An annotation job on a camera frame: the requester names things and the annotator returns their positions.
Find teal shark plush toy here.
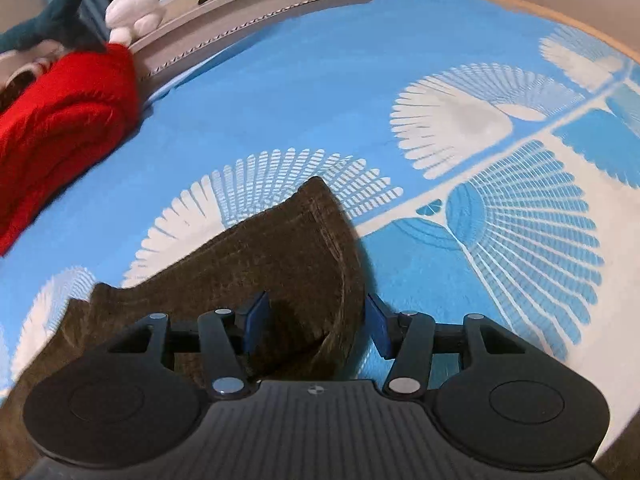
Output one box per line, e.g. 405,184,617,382
0,0,109,101

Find blue feather-print bedsheet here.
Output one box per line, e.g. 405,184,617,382
0,0,640,461

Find red folded blanket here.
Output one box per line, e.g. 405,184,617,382
0,42,139,259

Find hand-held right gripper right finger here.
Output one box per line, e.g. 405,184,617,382
366,292,523,400

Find grey mattress with stitched trim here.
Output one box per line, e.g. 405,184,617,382
127,0,401,84

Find white plush toy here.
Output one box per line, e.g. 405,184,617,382
104,0,167,44

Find brown corduroy pants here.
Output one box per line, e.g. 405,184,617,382
0,176,369,480

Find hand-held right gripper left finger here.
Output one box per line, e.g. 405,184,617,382
105,291,271,402

